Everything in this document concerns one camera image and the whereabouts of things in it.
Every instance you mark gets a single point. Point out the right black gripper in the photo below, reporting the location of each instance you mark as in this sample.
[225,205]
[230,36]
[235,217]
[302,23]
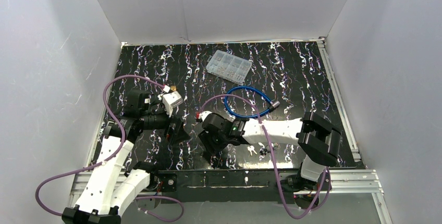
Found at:
[210,138]

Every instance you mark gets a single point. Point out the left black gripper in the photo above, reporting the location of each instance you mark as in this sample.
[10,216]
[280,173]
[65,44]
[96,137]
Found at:
[174,127]

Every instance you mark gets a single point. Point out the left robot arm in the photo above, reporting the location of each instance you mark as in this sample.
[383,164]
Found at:
[101,200]

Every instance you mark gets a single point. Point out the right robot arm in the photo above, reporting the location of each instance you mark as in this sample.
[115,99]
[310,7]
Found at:
[317,137]

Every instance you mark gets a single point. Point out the clear plastic parts box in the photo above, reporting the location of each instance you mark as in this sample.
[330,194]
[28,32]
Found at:
[229,67]

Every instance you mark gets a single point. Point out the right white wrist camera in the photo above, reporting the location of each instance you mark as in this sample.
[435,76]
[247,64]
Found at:
[201,116]

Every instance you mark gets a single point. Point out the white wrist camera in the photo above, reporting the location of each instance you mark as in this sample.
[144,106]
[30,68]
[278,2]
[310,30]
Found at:
[171,101]
[201,116]

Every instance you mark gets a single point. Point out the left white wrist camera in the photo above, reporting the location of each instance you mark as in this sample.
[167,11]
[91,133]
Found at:
[171,101]

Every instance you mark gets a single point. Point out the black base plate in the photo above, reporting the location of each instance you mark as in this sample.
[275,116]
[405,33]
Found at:
[240,185]

